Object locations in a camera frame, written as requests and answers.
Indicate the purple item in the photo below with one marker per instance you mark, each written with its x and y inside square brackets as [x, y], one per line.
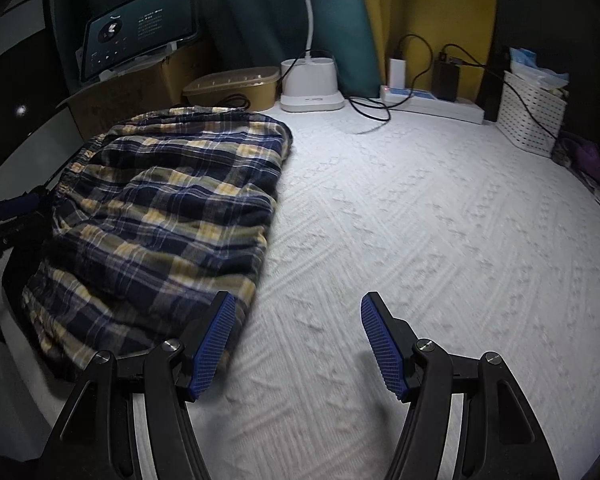
[592, 157]

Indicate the white power strip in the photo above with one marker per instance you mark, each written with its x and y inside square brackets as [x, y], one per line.
[445, 107]

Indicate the blue face mask pack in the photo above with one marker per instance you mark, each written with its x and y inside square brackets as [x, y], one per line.
[535, 67]

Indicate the cardboard box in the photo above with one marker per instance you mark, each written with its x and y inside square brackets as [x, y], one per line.
[130, 95]

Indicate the white desk lamp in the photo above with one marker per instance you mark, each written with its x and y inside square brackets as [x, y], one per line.
[310, 85]

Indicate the black power adapter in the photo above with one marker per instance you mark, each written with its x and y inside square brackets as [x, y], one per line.
[445, 80]

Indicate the brown lidded container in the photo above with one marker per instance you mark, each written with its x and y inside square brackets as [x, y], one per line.
[230, 90]

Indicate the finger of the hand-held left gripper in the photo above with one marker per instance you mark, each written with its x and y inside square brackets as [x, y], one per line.
[25, 203]

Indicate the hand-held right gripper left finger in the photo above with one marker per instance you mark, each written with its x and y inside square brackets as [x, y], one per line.
[212, 345]

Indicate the white charger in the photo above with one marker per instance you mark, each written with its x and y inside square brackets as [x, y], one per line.
[397, 74]

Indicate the white slatted basket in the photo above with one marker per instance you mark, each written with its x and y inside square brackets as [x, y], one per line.
[525, 115]

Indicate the white textured tablecloth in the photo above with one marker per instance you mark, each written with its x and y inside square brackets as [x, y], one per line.
[405, 210]

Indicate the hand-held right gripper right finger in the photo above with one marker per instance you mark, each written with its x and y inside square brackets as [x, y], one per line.
[382, 345]

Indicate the teal curtain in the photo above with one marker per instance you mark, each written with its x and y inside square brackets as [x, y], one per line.
[260, 10]

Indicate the plaid pants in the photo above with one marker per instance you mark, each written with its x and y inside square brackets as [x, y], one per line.
[170, 210]

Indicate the yellow curtain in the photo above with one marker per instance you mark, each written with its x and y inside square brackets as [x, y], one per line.
[430, 0]

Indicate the white tablet stand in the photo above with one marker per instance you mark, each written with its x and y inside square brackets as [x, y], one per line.
[130, 66]

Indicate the tablet with dark screen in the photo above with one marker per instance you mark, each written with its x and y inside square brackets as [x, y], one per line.
[140, 25]

